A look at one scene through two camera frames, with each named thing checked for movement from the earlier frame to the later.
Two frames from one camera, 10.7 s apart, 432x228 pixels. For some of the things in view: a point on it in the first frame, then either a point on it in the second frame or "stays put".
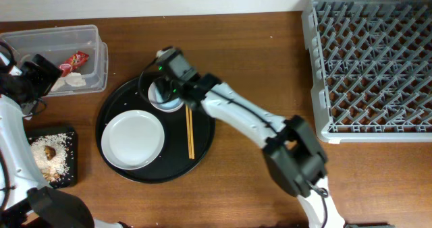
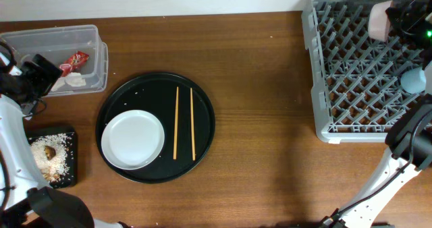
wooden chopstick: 188,131 → 175,125
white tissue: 73,79 stays put
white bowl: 171,106 → 378,23
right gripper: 167,88 → 418,19
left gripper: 46,79 stays put
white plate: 132,139 stays put
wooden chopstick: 190,117 stays put
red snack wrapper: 73,63 stays put
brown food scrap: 50,152 stays put
